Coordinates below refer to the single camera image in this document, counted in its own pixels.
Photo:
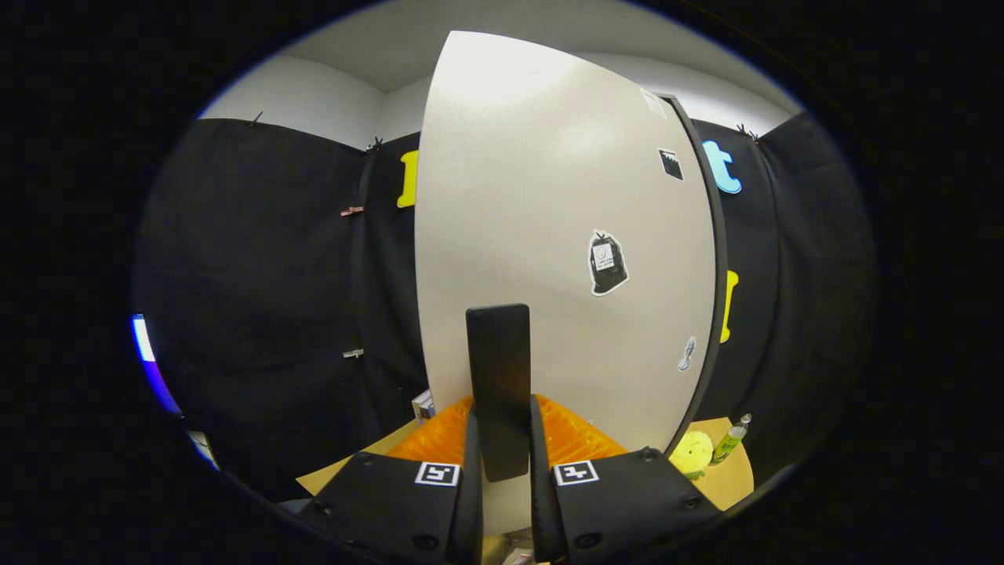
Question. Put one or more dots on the green bottle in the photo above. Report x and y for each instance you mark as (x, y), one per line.
(728, 443)

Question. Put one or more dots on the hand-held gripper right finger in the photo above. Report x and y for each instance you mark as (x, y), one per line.
(541, 502)

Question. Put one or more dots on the bright screen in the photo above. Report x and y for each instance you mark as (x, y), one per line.
(153, 361)

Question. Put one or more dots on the blue white book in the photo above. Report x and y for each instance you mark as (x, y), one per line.
(423, 406)

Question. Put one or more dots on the yellow pineapple plush toy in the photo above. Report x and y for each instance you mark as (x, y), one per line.
(690, 453)

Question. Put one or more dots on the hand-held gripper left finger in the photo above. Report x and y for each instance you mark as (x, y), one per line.
(469, 502)

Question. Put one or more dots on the grey shoe cabinet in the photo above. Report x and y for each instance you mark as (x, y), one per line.
(721, 259)

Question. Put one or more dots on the beige shoe cabinet door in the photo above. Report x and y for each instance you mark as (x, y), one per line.
(533, 196)

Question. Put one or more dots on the black backdrop cloth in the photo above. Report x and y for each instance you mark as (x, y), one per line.
(259, 298)

